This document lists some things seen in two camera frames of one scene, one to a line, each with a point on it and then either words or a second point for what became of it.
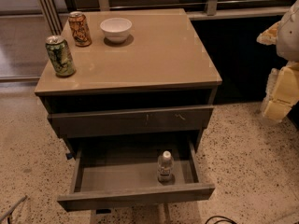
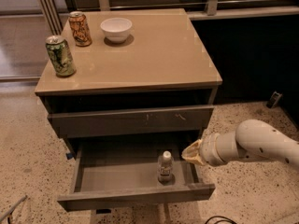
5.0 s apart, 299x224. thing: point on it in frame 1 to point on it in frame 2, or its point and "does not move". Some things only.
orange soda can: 79,28 does not move
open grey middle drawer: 118,173 does not move
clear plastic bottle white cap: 165,165 does not move
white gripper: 289,37 to 207,149
